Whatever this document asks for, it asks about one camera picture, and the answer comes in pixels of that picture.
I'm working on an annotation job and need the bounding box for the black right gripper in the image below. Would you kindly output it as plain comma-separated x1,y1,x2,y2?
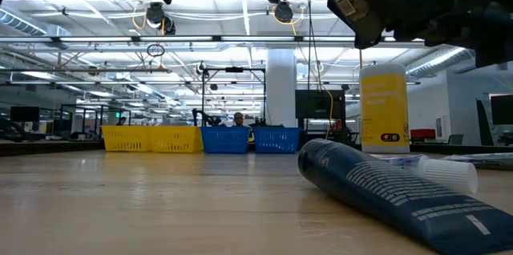
352,0,513,47

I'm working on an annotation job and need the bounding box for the clear plastic toiletry packet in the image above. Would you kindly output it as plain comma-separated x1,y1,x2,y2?
440,152,513,171

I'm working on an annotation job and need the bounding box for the white ribbed cap tube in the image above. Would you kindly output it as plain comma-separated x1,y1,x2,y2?
370,153,479,195

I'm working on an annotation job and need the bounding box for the navy blue toiletry tube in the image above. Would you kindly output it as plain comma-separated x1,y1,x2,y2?
297,138,513,255

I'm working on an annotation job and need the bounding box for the yellow white wipes canister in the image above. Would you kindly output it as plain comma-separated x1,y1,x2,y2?
359,62,410,155

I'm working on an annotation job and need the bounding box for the black computer monitor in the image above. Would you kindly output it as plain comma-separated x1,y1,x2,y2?
489,93,513,126
10,106,40,123

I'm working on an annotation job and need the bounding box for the red box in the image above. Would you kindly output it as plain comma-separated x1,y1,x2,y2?
410,128,437,140

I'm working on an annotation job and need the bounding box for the black slanted panel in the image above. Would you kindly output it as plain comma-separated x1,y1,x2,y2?
475,98,495,147

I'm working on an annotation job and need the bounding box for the white building pillar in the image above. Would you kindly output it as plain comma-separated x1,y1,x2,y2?
266,48,298,128

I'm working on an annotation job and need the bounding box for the blue plastic basket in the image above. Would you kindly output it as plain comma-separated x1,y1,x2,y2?
252,127,301,155
200,126,252,155

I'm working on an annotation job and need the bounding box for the yellow plastic basket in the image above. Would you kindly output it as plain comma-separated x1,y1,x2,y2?
100,125,153,152
150,126,204,153

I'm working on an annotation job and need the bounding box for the black ceiling cable reel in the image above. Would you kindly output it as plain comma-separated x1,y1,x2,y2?
273,1,295,24
144,2,176,36

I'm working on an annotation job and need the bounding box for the black metal frame rig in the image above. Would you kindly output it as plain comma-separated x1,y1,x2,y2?
201,67,267,128

